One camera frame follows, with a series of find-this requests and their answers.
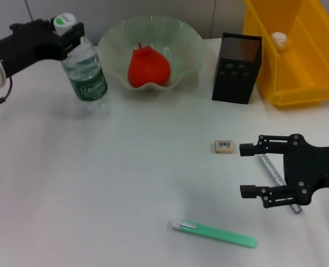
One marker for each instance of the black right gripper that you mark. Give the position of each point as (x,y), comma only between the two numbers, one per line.
(311,167)

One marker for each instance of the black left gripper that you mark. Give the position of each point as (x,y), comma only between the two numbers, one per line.
(30,47)

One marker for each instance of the beige eraser with barcode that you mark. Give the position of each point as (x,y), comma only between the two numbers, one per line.
(222,148)

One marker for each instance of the clear green-label water bottle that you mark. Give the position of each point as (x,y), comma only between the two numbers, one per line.
(89,83)

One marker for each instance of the orange-red knitted fruit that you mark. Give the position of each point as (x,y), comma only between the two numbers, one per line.
(149,69)

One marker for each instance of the white paper ball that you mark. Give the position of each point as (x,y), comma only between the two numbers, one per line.
(279,40)

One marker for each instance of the grey marker pen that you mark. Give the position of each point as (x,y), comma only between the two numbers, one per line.
(271,169)

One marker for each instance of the black mesh pen holder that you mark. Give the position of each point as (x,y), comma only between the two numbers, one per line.
(236,83)

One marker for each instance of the wavy translucent glass fruit plate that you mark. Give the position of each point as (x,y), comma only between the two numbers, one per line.
(175,41)

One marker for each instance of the yellow plastic bin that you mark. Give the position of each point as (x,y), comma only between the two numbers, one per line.
(300,83)

